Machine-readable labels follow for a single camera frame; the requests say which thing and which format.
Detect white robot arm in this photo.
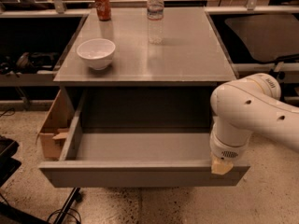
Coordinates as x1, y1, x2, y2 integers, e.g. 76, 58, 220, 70
209, 73, 299, 175

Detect clear plastic water bottle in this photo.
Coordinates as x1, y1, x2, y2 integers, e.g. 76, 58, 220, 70
147, 0, 164, 44

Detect black chair base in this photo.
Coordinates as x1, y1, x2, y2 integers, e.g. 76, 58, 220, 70
0, 135, 84, 224

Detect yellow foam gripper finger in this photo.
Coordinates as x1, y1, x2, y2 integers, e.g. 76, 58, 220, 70
211, 155, 234, 175

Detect white ceramic bowl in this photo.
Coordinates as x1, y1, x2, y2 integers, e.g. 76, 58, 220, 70
77, 38, 116, 70

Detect grey top drawer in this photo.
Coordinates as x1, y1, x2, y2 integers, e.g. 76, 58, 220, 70
38, 91, 250, 189

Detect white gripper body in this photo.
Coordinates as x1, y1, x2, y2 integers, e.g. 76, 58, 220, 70
209, 134, 249, 161

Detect black headphones on shelf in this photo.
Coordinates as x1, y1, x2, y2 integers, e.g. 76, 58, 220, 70
0, 52, 60, 75

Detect red soda can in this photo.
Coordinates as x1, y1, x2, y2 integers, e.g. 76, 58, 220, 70
94, 0, 111, 21

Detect grey drawer cabinet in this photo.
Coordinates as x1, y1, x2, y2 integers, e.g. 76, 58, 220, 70
55, 7, 235, 133

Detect black office chair seat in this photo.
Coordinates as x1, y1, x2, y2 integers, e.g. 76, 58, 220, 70
225, 13, 299, 63

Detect black floor cable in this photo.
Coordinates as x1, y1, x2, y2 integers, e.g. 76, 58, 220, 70
46, 207, 82, 224

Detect brown cardboard box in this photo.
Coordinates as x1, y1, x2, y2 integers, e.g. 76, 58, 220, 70
38, 91, 74, 160

